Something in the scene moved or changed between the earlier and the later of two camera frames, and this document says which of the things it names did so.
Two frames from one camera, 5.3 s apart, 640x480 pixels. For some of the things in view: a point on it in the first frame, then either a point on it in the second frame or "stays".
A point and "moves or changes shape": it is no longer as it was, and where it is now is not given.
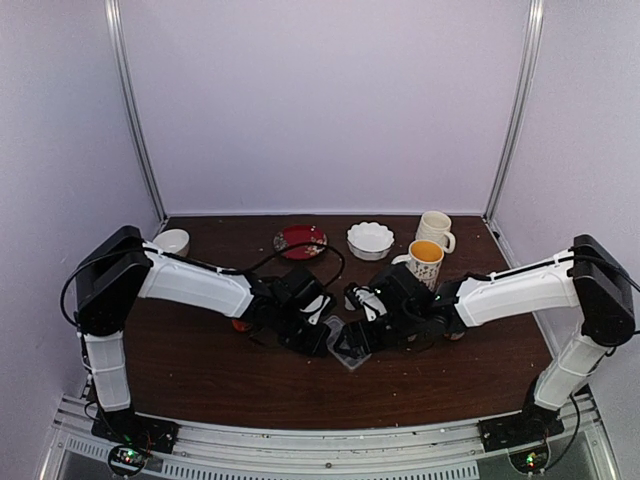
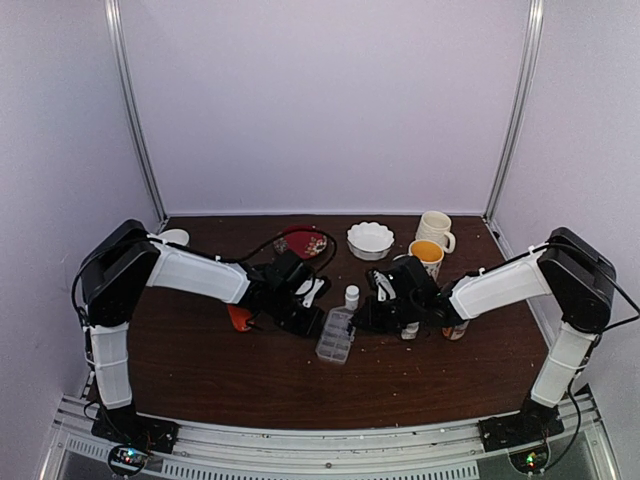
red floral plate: (300, 233) stays
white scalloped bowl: (370, 241) stays
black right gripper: (366, 340) to (371, 321)
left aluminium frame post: (114, 21) stays
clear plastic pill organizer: (351, 361) moves or changes shape
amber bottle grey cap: (454, 336) stays
